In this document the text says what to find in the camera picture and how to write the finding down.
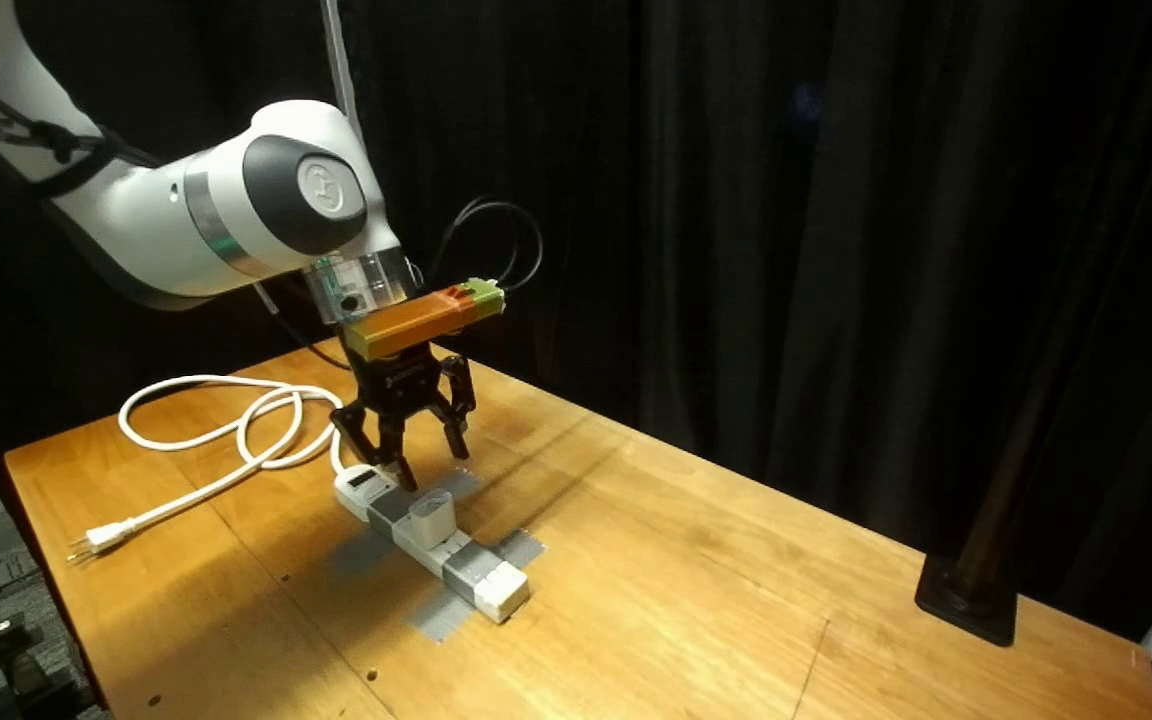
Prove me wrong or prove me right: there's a white power cord with plug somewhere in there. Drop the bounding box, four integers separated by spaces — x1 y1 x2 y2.
73 371 356 559

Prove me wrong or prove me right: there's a grey duct tape strip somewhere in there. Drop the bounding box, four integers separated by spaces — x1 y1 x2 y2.
330 472 483 577

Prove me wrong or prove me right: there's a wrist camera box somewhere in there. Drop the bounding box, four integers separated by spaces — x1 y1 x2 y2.
330 273 510 365

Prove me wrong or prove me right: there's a black pole with base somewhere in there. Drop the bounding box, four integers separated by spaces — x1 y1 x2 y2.
911 303 1088 653

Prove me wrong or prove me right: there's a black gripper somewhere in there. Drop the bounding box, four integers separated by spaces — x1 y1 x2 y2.
330 339 480 491

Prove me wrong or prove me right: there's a light grey frame pole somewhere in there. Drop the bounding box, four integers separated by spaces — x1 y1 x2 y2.
316 0 401 151

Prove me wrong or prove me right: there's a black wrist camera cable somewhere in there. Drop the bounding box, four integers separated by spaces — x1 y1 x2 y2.
433 195 546 292

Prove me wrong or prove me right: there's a black curtain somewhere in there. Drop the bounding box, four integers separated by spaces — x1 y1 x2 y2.
0 0 1152 643

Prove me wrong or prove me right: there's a white charger head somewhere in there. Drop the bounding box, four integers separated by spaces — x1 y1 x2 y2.
403 483 464 559

